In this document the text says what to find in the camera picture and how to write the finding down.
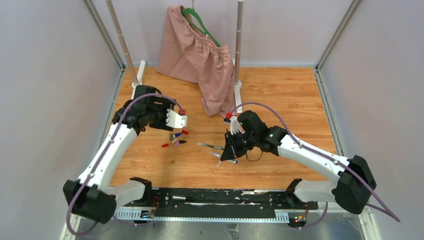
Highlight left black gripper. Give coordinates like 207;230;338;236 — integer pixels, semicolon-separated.
146;97;176;131

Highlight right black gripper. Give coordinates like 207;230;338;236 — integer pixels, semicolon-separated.
222;129;258;161

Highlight grey pen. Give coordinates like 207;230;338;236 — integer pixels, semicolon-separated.
209;151;239;164

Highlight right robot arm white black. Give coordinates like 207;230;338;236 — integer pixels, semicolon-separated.
220;110;377;215

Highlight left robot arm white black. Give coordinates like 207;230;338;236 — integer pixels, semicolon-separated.
63;85;183;224

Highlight grey pen lying apart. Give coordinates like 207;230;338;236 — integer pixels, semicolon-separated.
197;142;224;151

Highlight left white rack foot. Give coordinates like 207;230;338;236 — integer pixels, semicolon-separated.
131;60;146;99

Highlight white rack foot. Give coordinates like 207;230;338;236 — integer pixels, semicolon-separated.
131;60;146;99
234;81;243;114

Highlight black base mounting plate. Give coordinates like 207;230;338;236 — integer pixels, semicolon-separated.
126;187;319;221

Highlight pink cloth shorts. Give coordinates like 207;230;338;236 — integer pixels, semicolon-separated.
155;5;236;117

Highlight right white rack foot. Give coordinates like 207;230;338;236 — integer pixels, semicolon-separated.
234;81;243;114

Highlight left rack pole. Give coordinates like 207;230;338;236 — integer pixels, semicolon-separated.
105;0;139;89

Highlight rack pole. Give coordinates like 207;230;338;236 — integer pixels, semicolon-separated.
234;0;244;87
105;0;139;89

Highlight green clothes hanger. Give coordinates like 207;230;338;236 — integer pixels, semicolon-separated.
181;8;222;48

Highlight right rack pole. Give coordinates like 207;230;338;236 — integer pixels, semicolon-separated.
234;0;244;87

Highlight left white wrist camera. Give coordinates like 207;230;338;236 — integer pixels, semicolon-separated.
165;109;188;129

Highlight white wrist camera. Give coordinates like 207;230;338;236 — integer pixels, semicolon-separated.
165;109;188;129
223;112;245;135

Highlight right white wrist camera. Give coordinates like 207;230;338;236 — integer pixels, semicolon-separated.
223;112;245;135

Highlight aluminium frame rail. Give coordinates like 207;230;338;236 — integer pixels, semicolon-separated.
71;186;374;223

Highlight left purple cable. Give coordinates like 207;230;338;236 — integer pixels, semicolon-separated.
65;93;185;237

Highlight purple cable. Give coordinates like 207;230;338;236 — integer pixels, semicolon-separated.
230;101;401;223
65;93;185;237

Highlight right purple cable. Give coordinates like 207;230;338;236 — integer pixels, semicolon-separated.
230;101;401;223

